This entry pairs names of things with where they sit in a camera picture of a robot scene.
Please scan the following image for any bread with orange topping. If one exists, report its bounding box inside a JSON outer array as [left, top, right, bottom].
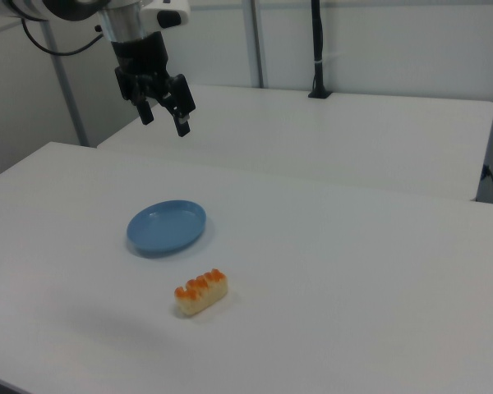
[[173, 268, 229, 318]]

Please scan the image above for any grey metal frame post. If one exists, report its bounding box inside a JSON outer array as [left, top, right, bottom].
[[44, 19, 90, 147], [249, 0, 269, 89]]

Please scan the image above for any blue round plate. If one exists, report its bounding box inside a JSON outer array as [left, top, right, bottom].
[[126, 199, 208, 259]]

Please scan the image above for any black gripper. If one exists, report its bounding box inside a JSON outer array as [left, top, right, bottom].
[[110, 32, 197, 138]]

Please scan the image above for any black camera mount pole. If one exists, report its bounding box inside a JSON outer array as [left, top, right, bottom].
[[307, 0, 334, 99]]

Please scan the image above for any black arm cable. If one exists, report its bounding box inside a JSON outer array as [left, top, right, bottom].
[[21, 16, 104, 57]]

